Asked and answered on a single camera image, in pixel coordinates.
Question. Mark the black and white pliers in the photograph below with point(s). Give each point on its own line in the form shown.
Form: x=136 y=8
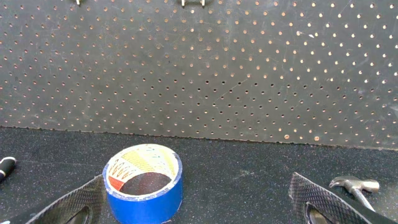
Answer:
x=6 y=166

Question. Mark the hammer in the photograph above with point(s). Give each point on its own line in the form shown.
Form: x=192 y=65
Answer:
x=357 y=185

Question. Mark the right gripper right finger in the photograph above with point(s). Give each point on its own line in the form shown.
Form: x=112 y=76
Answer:
x=317 y=196

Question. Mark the black pegboard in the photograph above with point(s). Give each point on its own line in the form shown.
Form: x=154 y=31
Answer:
x=199 y=77

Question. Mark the roll of blue tape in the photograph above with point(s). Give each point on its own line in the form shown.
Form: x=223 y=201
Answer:
x=146 y=208

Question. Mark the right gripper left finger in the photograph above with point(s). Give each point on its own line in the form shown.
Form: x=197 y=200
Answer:
x=84 y=199

